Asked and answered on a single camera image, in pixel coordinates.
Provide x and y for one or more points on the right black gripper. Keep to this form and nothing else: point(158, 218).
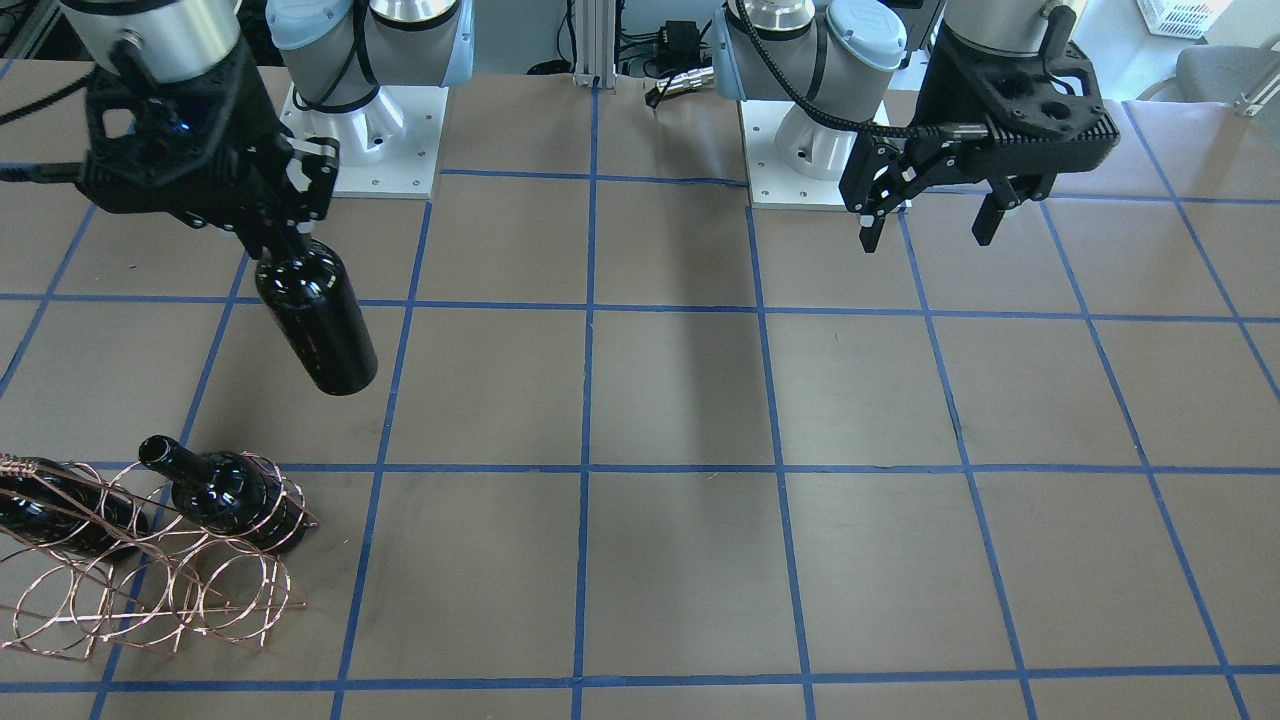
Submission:
point(253, 130)

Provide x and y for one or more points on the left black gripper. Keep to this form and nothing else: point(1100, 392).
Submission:
point(946, 98)

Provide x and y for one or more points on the dark wine bottle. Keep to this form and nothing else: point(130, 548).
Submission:
point(309, 293)

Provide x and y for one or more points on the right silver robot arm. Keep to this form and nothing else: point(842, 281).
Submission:
point(339, 53)

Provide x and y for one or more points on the white plastic basket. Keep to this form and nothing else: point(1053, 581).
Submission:
point(1180, 19)

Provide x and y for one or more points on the grey chair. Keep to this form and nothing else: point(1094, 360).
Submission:
point(1242, 78)

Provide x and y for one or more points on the dark bottle in rack front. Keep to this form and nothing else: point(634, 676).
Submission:
point(227, 494)

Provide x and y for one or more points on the dark bottle in rack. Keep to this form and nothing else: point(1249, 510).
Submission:
point(65, 509)
point(227, 494)

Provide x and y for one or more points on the dark bottle in rack rear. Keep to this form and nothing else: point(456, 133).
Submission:
point(65, 509)

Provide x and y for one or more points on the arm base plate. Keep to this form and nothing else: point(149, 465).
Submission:
point(780, 150)
point(388, 149)

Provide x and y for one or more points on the aluminium frame post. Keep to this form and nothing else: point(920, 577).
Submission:
point(594, 27)

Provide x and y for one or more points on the copper wire wine rack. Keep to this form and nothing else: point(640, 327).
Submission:
point(181, 581)

